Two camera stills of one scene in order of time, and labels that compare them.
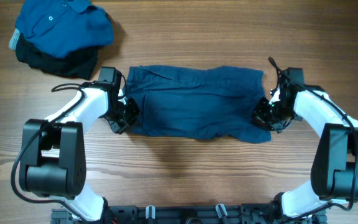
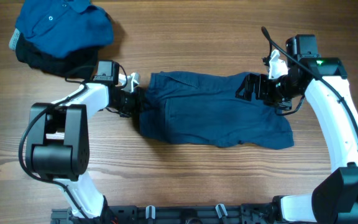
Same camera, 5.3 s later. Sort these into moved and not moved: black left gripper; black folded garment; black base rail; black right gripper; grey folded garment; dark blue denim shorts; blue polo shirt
Moved: black left gripper; dark blue denim shorts; black right gripper
Not moved: black folded garment; blue polo shirt; grey folded garment; black base rail
